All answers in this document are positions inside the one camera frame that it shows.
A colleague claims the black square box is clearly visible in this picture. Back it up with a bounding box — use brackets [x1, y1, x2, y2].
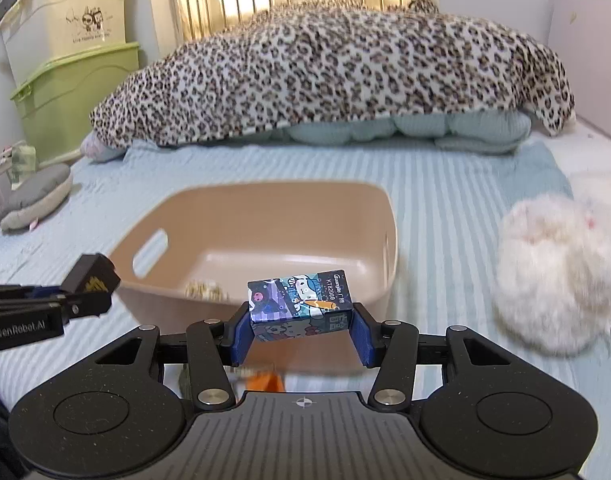
[60, 252, 121, 295]

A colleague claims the yellow floral fabric scrunchie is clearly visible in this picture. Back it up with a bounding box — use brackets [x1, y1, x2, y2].
[185, 280, 229, 302]

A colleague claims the cartoon printed card box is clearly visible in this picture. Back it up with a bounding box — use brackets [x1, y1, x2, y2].
[248, 270, 353, 342]

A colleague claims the orange knitted sock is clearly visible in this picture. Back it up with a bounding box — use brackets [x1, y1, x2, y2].
[246, 372, 284, 392]

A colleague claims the beige plastic storage basket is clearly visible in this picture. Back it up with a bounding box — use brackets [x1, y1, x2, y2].
[106, 179, 401, 376]

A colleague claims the grey plush cushion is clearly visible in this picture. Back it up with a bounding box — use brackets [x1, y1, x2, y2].
[0, 164, 73, 232]

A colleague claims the blue striped bed quilt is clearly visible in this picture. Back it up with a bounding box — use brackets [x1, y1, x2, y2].
[0, 136, 611, 479]

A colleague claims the small pink plush item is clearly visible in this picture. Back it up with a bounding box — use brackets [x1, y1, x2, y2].
[80, 132, 126, 162]

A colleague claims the white fluffy plush toy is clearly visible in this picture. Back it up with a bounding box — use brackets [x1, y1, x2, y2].
[493, 174, 611, 356]

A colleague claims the green plastic storage bin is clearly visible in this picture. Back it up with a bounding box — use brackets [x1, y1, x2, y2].
[10, 42, 139, 167]

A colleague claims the light green quilted pillow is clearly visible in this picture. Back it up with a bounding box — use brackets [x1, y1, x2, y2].
[231, 110, 531, 155]

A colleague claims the cream plastic storage bin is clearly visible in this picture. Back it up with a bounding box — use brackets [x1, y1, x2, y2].
[0, 0, 126, 84]

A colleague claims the leopard print blanket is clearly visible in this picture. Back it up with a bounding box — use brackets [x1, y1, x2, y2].
[89, 0, 575, 150]

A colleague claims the pink headboard panel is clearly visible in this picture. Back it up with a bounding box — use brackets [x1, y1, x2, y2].
[548, 0, 611, 138]

